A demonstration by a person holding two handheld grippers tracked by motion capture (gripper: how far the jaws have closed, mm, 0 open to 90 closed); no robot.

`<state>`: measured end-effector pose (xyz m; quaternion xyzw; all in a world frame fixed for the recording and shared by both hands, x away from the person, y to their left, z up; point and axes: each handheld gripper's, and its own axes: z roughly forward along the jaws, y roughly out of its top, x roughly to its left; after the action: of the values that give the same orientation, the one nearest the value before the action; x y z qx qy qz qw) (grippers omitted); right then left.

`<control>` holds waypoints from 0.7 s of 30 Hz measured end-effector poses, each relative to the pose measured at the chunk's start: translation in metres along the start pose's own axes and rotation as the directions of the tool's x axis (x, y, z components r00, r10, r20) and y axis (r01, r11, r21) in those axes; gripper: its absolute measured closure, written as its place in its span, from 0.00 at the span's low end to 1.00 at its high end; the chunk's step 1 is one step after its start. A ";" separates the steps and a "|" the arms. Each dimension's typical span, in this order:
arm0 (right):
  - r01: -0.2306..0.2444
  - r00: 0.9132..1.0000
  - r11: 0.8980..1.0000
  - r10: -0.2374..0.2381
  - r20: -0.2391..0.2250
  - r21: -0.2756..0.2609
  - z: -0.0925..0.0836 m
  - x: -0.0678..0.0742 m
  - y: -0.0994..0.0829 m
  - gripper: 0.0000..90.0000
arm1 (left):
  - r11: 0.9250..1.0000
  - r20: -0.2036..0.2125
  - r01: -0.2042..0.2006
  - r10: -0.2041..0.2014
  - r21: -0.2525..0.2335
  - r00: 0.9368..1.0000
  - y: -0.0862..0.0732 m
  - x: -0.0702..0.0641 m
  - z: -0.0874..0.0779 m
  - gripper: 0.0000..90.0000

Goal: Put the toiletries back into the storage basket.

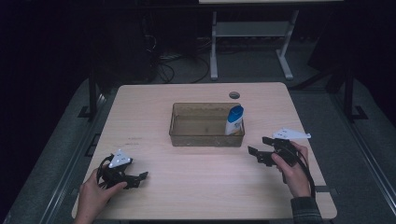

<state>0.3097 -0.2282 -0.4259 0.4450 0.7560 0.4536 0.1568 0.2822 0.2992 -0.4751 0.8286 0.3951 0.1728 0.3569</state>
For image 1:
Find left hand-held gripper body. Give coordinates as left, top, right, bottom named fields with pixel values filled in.
left=100, top=149, right=135, bottom=189

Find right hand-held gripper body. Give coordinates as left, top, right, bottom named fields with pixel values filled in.
left=272, top=127, right=312, bottom=168

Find white blue shampoo bottle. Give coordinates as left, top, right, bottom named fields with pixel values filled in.
left=224, top=105, right=245, bottom=136

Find transparent brown plastic box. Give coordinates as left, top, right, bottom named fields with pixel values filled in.
left=168, top=102, right=246, bottom=147

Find person's right hand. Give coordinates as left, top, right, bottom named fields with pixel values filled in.
left=271, top=141, right=313, bottom=199

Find person's left hand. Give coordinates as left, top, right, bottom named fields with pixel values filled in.
left=78, top=168, right=129, bottom=220

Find black metal stand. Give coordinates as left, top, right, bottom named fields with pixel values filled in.
left=342, top=66, right=370, bottom=123
left=77, top=69, right=106, bottom=121

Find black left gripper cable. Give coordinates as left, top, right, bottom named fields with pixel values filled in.
left=96, top=154, right=116, bottom=189

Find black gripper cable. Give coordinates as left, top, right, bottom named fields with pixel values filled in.
left=281, top=141, right=317, bottom=199
left=96, top=154, right=116, bottom=189

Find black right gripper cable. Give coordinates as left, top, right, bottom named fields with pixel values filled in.
left=281, top=141, right=317, bottom=199

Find black floor cables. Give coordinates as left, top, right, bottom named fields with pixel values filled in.
left=145, top=34, right=211, bottom=85

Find white metal desk frame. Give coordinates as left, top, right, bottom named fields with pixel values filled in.
left=209, top=9, right=301, bottom=81

